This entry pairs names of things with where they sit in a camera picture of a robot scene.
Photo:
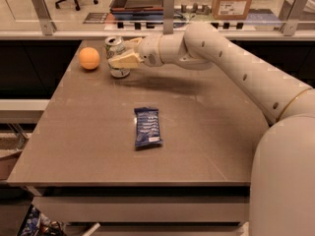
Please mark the metal glass bracket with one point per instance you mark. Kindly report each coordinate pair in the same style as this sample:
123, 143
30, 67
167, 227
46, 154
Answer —
291, 14
46, 24
168, 13

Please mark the white drawer front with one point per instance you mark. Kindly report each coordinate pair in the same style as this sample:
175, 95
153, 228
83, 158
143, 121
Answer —
144, 209

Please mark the brown cardboard box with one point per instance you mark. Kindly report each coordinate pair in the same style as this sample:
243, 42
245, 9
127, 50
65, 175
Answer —
230, 9

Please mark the right metal glass bracket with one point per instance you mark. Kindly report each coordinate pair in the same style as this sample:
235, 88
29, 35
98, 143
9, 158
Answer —
291, 14

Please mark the orange fruit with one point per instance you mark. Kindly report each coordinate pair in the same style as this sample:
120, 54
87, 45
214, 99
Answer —
89, 58

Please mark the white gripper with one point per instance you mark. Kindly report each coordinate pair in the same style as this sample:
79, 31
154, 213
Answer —
150, 50

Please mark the left metal glass bracket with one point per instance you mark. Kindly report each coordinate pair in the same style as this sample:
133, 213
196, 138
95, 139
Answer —
46, 24

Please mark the middle metal glass bracket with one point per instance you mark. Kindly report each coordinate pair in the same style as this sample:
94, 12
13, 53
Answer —
168, 13

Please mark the glass barrier panel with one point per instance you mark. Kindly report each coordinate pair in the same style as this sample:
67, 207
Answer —
20, 15

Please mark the blue snack bar wrapper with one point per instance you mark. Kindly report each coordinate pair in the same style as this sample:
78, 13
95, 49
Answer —
147, 127

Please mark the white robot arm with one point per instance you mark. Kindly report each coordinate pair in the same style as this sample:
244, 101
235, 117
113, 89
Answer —
282, 192

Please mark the green white 7up can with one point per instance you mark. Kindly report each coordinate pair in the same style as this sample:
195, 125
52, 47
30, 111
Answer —
113, 46

